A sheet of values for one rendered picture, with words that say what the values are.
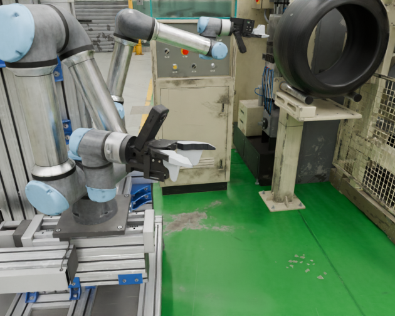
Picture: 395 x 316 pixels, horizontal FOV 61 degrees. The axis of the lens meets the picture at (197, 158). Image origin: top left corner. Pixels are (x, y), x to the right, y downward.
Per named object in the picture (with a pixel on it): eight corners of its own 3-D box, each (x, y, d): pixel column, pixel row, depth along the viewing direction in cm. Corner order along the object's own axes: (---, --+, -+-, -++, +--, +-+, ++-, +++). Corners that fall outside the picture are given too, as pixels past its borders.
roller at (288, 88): (279, 89, 207) (280, 82, 205) (286, 89, 208) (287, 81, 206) (305, 105, 176) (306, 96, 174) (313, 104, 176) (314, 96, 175)
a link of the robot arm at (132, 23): (125, 5, 130) (232, 41, 150) (121, 5, 140) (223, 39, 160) (118, 35, 134) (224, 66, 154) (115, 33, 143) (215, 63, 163)
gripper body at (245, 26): (256, 20, 161) (232, 17, 159) (252, 39, 165) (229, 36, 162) (251, 19, 168) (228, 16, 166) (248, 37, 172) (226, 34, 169)
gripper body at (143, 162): (179, 172, 82) (136, 164, 86) (180, 138, 79) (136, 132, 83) (165, 183, 75) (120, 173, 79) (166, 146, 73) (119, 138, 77)
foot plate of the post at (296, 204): (258, 192, 264) (258, 188, 262) (290, 190, 268) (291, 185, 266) (270, 212, 240) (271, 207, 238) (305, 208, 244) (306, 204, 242)
